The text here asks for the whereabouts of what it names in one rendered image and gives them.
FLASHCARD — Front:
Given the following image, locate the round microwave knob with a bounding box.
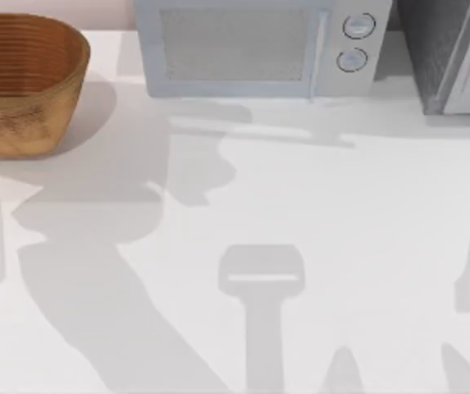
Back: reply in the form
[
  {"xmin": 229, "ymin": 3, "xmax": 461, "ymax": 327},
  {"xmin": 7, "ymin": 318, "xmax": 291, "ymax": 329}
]
[
  {"xmin": 335, "ymin": 46, "xmax": 369, "ymax": 74},
  {"xmin": 342, "ymin": 11, "xmax": 377, "ymax": 40}
]

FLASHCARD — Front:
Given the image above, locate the brown wooden basket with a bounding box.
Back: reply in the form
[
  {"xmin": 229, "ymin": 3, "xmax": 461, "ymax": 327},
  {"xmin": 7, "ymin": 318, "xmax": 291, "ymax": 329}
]
[{"xmin": 0, "ymin": 12, "xmax": 92, "ymax": 159}]

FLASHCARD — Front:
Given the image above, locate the pale microwave oven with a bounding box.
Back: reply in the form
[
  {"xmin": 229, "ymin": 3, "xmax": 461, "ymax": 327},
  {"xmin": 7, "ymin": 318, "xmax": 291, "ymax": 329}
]
[{"xmin": 132, "ymin": 0, "xmax": 395, "ymax": 101}]

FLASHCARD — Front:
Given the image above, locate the microwave door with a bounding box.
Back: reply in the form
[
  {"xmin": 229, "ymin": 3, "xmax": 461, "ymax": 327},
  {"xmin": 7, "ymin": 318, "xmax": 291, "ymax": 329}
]
[{"xmin": 133, "ymin": 0, "xmax": 336, "ymax": 99}]

